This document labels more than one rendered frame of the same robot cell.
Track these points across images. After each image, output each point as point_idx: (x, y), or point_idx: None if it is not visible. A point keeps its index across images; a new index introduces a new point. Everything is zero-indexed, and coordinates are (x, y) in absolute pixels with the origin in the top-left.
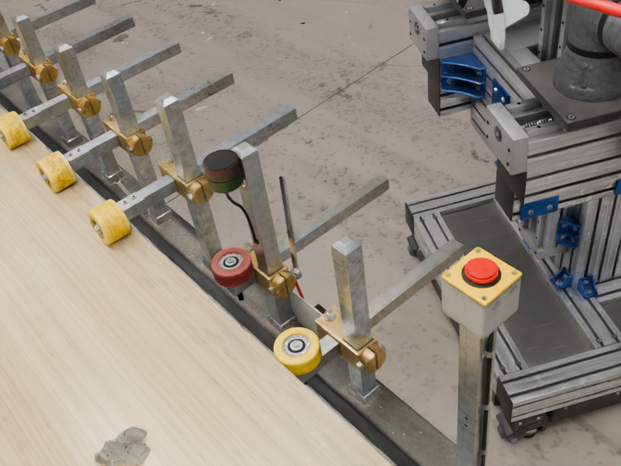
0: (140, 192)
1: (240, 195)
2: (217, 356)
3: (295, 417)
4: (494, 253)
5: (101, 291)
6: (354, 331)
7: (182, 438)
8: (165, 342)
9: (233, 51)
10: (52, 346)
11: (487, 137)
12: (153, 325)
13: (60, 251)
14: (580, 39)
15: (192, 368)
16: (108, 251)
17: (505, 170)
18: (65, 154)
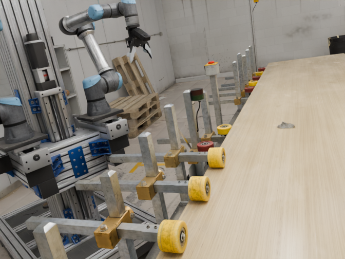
0: (195, 153)
1: (192, 112)
2: (241, 131)
3: (244, 120)
4: (82, 252)
5: (247, 154)
6: (211, 123)
7: (270, 124)
8: (248, 137)
9: None
10: (280, 148)
11: (113, 135)
12: (246, 141)
13: (242, 171)
14: (102, 94)
15: (250, 131)
16: (227, 163)
17: (117, 146)
18: (186, 184)
